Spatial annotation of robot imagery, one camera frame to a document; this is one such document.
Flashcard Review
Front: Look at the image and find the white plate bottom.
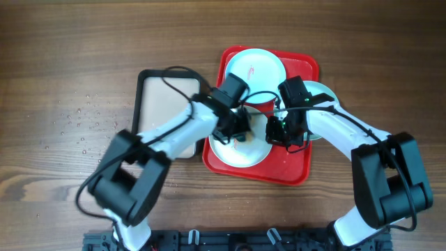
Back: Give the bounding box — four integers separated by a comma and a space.
209, 114, 272, 168

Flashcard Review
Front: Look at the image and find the light blue plate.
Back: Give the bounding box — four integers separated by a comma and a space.
274, 80, 339, 120
224, 49, 286, 104

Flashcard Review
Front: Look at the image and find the light blue plate top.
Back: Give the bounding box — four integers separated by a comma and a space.
224, 49, 286, 104

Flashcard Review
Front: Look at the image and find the green dish sponge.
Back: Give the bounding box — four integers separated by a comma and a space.
234, 136, 247, 143

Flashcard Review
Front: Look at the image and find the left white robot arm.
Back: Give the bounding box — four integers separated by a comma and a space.
84, 74, 249, 250

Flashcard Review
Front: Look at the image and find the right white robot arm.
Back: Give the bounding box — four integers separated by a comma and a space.
266, 77, 433, 250

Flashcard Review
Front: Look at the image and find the red plastic tray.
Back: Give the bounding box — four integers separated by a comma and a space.
202, 50, 319, 186

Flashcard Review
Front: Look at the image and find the black rectangular water tray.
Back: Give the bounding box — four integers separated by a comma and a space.
130, 68, 205, 160

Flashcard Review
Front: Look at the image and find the right black cable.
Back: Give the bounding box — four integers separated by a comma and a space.
239, 90, 418, 233

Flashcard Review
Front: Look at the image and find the black cable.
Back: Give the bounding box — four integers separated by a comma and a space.
75, 66, 217, 251
239, 90, 418, 233

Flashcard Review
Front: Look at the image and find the left black cable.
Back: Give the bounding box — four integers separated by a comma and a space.
75, 66, 217, 251

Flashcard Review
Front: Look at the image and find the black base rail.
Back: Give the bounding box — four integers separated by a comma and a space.
82, 228, 393, 251

